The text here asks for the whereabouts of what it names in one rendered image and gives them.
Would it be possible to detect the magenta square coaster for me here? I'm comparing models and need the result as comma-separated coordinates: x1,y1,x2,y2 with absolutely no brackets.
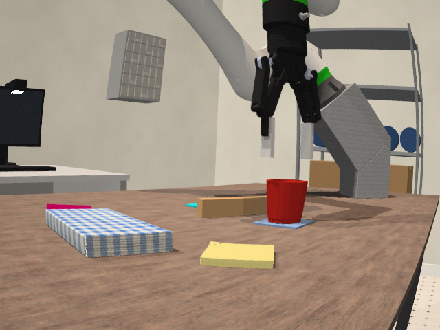
47,204,92,209

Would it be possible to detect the pale yellow flat block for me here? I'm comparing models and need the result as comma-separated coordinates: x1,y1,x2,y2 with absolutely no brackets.
200,241,274,269

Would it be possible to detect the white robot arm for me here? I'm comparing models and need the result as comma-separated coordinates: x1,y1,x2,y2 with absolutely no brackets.
167,0,346,109

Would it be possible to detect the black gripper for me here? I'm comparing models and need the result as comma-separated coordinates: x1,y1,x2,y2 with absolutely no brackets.
251,25,321,160

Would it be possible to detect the red cup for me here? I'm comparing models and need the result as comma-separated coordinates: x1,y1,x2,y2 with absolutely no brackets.
266,179,308,224

